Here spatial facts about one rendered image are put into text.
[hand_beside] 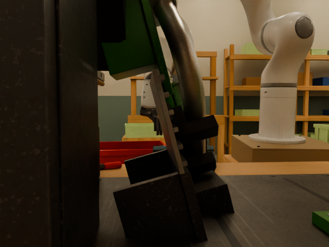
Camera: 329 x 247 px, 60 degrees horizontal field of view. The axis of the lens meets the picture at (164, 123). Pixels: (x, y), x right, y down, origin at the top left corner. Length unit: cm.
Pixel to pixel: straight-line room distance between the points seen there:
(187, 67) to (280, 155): 62
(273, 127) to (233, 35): 542
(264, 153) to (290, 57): 33
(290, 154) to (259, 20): 47
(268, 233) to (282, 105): 69
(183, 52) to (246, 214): 24
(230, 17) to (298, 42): 549
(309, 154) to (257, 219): 56
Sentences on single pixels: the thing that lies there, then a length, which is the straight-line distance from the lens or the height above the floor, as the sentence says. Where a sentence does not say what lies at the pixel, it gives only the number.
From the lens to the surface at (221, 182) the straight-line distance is 43.
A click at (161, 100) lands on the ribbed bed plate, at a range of 31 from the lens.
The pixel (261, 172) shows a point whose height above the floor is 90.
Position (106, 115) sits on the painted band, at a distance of 607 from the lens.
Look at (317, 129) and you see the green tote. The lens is 162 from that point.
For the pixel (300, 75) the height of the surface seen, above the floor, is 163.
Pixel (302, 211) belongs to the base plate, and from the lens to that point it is 48.
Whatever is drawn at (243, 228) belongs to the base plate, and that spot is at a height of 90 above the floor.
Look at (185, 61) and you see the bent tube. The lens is 35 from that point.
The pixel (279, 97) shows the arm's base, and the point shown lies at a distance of 103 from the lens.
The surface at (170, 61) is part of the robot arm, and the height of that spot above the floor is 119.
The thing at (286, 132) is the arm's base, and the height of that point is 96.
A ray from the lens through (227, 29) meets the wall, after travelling 639.
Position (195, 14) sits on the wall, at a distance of 633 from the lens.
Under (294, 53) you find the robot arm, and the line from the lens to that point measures 102.
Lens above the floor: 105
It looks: 4 degrees down
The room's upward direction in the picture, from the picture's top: straight up
